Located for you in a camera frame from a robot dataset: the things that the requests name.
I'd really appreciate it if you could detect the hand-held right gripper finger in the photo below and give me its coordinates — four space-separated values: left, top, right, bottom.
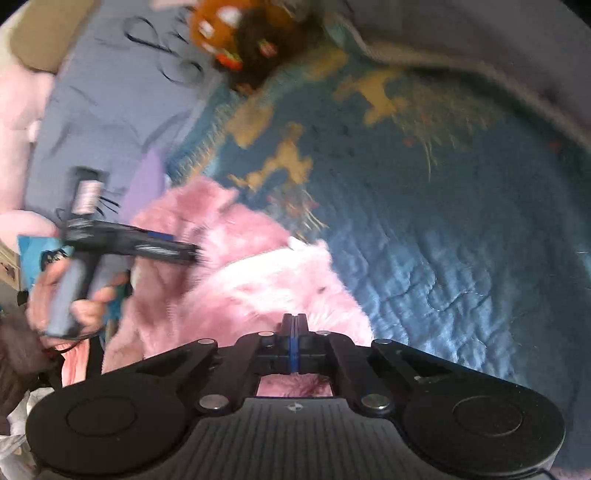
139 315 295 414
294 315 462 415

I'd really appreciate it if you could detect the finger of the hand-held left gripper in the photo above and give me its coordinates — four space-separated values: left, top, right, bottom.
136 229 201 266

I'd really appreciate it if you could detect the pink fleece jacket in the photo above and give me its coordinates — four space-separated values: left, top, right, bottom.
62 178 375 398

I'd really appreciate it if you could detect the person's left hand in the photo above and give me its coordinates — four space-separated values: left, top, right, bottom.
28 262 133 342

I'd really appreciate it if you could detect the blue cartoon print pillow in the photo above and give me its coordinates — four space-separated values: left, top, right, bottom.
18 235 75 291

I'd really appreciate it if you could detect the purple folded cloth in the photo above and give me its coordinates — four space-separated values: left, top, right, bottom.
122 150 167 215

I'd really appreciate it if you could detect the pink plush cushion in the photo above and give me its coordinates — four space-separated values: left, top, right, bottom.
0 62 58 241

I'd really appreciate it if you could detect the grey printed duvet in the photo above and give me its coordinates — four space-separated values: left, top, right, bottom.
23 0 222 217

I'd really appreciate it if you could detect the blue quilted bed cover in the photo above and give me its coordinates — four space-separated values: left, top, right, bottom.
166 23 591 462

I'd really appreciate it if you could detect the cardboard box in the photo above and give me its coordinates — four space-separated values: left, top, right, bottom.
9 0 100 72

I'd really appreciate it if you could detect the red panda plush toy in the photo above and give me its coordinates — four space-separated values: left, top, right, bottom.
189 0 301 90

